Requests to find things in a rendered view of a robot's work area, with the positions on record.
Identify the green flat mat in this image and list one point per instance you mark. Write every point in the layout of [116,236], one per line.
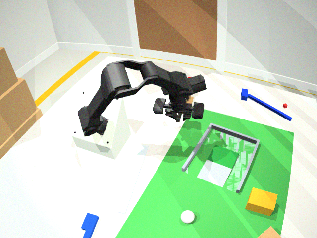
[219,212]

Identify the yellow box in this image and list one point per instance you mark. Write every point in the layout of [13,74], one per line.
[262,202]

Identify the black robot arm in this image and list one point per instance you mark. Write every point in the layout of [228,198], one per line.
[115,84]

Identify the white golf ball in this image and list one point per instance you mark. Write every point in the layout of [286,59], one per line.
[187,216]

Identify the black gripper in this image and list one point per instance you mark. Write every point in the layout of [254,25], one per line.
[173,108]

